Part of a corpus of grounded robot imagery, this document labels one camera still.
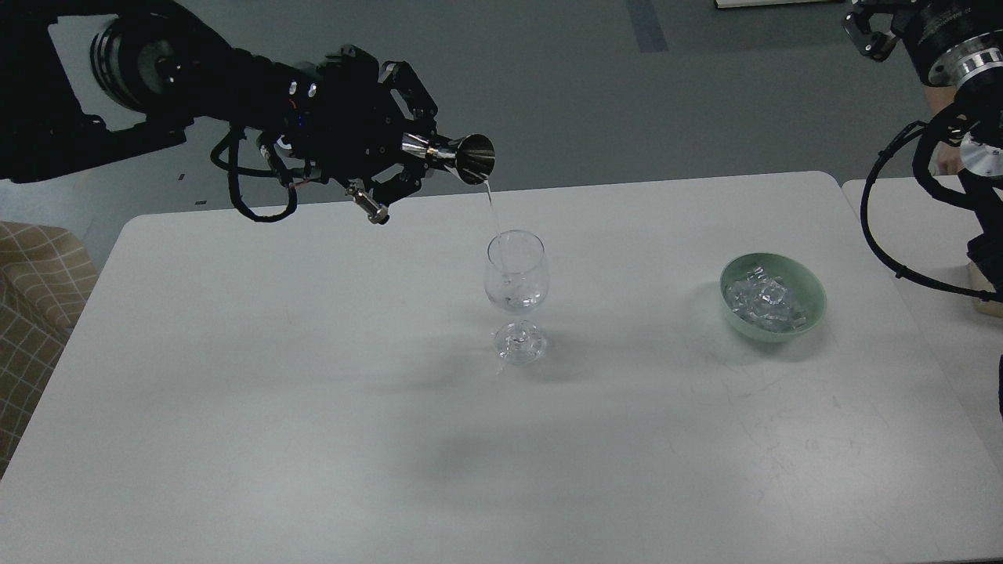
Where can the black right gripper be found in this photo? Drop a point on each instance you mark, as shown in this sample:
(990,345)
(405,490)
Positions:
(950,43)

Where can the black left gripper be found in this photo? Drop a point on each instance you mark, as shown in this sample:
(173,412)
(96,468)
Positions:
(346,118)

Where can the steel double jigger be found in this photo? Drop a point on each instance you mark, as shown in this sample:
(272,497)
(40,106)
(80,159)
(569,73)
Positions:
(471,159)

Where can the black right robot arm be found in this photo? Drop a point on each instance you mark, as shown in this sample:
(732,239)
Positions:
(972,122)

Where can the person's bare forearm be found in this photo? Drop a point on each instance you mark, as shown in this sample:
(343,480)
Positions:
(938,98)

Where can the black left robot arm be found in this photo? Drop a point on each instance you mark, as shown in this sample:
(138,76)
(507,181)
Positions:
(156,58)

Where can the clear wine glass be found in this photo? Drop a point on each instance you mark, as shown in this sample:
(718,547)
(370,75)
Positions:
(516,281)

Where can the clear ice cubes pile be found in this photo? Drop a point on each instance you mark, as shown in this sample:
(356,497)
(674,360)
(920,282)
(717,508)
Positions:
(765,301)

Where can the person's hand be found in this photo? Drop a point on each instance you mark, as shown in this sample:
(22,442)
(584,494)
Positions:
(946,160)

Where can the beige block on side table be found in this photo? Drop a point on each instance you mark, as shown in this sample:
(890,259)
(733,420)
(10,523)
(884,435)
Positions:
(978,282)

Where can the green bowl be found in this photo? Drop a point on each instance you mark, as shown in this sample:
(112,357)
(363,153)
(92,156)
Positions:
(799,278)

